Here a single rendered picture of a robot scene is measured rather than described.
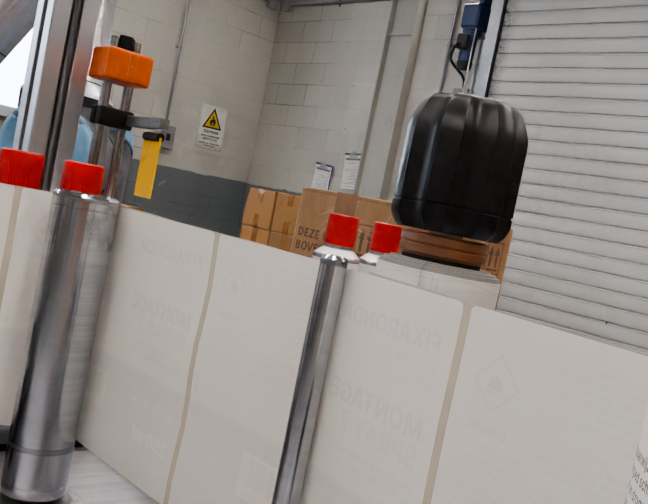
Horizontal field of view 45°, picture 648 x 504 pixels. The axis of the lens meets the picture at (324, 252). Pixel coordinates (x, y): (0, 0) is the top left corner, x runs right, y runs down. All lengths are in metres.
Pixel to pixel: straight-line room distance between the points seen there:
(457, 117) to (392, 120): 5.99
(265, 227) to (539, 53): 2.30
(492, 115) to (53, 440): 0.33
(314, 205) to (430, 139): 0.83
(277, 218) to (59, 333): 4.40
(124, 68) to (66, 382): 0.37
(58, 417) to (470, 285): 0.26
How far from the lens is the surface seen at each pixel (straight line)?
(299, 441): 0.33
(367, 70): 6.89
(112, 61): 0.75
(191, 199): 7.40
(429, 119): 0.51
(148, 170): 0.72
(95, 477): 0.56
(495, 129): 0.50
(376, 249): 0.87
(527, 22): 5.89
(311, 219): 1.33
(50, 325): 0.47
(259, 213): 4.96
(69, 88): 0.80
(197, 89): 7.36
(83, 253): 0.46
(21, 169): 0.64
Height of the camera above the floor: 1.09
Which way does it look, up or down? 3 degrees down
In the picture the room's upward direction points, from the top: 11 degrees clockwise
